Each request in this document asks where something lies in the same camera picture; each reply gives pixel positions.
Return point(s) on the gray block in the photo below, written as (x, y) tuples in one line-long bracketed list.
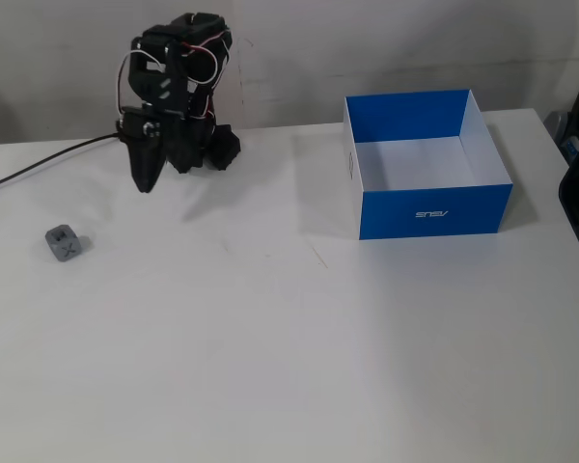
[(66, 245)]

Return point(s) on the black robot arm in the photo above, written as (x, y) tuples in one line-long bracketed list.
[(147, 77)]

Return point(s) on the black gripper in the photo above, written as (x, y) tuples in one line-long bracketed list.
[(147, 153)]

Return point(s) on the blue and white cardboard box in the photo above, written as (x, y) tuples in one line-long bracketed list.
[(429, 212)]

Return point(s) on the gray plastic object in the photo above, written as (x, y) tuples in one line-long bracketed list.
[(557, 125)]

